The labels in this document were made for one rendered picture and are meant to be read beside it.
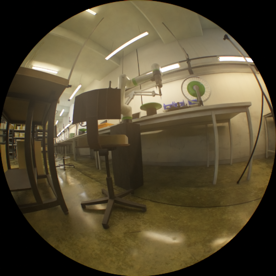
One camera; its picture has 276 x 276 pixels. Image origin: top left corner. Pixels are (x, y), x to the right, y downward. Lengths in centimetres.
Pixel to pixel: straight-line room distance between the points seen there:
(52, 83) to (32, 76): 14
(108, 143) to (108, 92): 30
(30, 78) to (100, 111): 51
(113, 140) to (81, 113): 25
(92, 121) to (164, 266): 83
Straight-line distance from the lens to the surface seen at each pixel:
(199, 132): 205
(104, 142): 59
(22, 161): 179
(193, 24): 367
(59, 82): 66
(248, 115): 139
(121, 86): 117
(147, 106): 126
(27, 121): 79
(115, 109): 54
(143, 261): 59
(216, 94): 234
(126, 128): 102
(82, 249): 68
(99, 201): 89
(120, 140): 57
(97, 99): 56
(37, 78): 66
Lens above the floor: 56
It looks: 3 degrees up
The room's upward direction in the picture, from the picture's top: 4 degrees counter-clockwise
